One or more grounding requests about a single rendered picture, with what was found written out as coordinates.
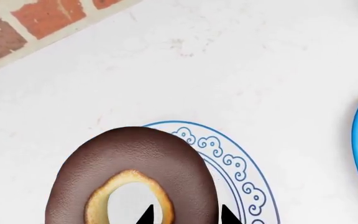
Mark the chocolate glazed donut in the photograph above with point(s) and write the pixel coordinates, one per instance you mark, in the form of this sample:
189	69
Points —
141	151

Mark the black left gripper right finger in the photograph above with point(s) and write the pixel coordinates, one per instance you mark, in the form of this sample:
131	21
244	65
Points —
228	217

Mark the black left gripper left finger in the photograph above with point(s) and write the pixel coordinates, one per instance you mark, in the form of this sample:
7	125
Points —
147	217

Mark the white plate with blue pattern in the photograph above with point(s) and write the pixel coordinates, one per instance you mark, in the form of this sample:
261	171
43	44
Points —
247	191

